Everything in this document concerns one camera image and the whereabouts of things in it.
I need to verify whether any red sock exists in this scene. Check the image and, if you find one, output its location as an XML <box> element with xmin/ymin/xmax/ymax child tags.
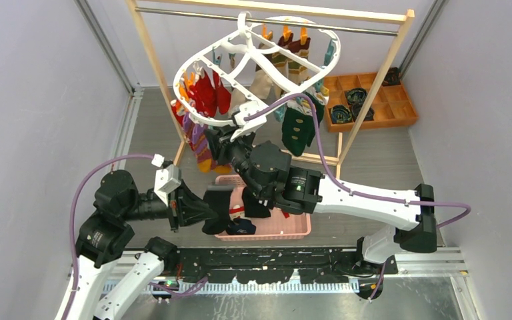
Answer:
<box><xmin>173</xmin><ymin>68</ymin><xmax>231</xmax><ymax>120</ymax></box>

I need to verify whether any navy santa sock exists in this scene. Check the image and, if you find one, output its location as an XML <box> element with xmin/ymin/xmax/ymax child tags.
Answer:
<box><xmin>225</xmin><ymin>205</ymin><xmax>257</xmax><ymax>235</ymax></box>

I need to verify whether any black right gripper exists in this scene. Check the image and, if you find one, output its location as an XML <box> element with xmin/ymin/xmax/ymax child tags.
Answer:
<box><xmin>205</xmin><ymin>123</ymin><xmax>267</xmax><ymax>198</ymax></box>

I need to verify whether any rolled dark sock in tray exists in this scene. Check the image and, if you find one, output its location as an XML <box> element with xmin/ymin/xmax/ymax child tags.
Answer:
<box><xmin>344</xmin><ymin>87</ymin><xmax>367</xmax><ymax>106</ymax></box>

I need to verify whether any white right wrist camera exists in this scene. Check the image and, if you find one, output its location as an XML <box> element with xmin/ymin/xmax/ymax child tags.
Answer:
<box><xmin>230</xmin><ymin>101</ymin><xmax>267</xmax><ymax>142</ymax></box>

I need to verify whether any white oval clip hanger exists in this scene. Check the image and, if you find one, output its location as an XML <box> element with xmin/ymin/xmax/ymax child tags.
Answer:
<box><xmin>173</xmin><ymin>11</ymin><xmax>341</xmax><ymax>129</ymax></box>

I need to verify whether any green sock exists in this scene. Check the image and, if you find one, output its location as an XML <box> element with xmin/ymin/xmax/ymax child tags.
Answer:
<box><xmin>281</xmin><ymin>100</ymin><xmax>315</xmax><ymax>157</ymax></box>

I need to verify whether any pink perforated plastic basket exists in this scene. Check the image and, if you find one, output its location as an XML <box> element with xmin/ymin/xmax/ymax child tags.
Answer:
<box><xmin>215</xmin><ymin>175</ymin><xmax>311</xmax><ymax>242</ymax></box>

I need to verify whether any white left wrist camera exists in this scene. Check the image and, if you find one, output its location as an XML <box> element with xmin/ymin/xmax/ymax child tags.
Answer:
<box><xmin>151</xmin><ymin>153</ymin><xmax>181</xmax><ymax>206</ymax></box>

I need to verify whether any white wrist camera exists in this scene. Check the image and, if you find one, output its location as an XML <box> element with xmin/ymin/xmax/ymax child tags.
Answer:
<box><xmin>151</xmin><ymin>153</ymin><xmax>181</xmax><ymax>206</ymax></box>
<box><xmin>230</xmin><ymin>101</ymin><xmax>267</xmax><ymax>142</ymax></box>

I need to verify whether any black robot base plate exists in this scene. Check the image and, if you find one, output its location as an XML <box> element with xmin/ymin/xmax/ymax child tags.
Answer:
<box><xmin>162</xmin><ymin>247</ymin><xmax>398</xmax><ymax>285</ymax></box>

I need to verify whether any metal hanging rod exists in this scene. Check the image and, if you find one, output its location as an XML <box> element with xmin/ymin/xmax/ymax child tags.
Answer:
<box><xmin>135</xmin><ymin>7</ymin><xmax>397</xmax><ymax>37</ymax></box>

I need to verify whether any orange wooden divided tray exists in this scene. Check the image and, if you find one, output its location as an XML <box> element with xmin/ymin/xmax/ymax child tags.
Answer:
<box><xmin>317</xmin><ymin>73</ymin><xmax>419</xmax><ymax>134</ymax></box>

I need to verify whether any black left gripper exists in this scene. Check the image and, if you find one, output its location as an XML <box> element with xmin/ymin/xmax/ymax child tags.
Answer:
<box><xmin>123</xmin><ymin>177</ymin><xmax>220</xmax><ymax>230</ymax></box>

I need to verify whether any wooden clothes rack frame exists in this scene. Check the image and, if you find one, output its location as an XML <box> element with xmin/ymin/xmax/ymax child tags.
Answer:
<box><xmin>125</xmin><ymin>0</ymin><xmax>415</xmax><ymax>177</ymax></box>

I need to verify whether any striped beige maroon sock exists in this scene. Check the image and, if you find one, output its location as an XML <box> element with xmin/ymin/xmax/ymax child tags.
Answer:
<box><xmin>249</xmin><ymin>34</ymin><xmax>311</xmax><ymax>101</ymax></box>

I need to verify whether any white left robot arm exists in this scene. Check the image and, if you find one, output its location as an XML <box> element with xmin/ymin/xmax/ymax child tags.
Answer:
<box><xmin>56</xmin><ymin>165</ymin><xmax>218</xmax><ymax>319</ymax></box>

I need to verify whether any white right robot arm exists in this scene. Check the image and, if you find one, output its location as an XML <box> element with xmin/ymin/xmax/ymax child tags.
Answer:
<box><xmin>204</xmin><ymin>126</ymin><xmax>437</xmax><ymax>274</ymax></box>

